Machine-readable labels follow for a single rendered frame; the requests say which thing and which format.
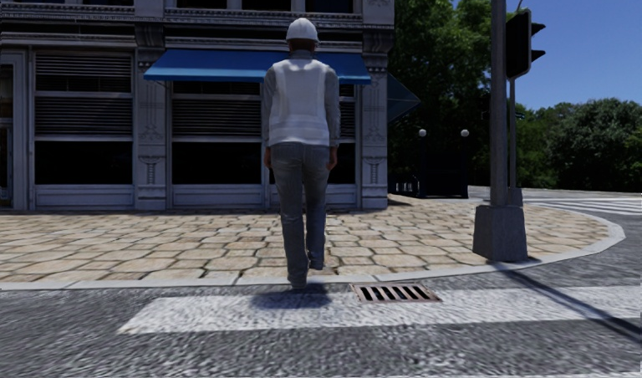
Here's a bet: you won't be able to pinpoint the traffic light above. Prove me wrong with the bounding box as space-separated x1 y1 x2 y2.
471 0 548 263

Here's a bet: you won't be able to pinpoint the dark stairway railing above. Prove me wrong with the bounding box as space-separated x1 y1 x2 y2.
393 128 471 199

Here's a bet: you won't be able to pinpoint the person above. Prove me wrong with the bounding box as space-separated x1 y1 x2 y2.
261 18 342 289

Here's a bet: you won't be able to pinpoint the rusty drain grate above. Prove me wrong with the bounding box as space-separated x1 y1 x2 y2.
349 282 443 305

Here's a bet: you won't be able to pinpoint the pale stone building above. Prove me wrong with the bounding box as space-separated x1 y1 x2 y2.
0 0 422 212

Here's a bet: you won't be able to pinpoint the trees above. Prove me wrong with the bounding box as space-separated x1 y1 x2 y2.
388 0 642 194

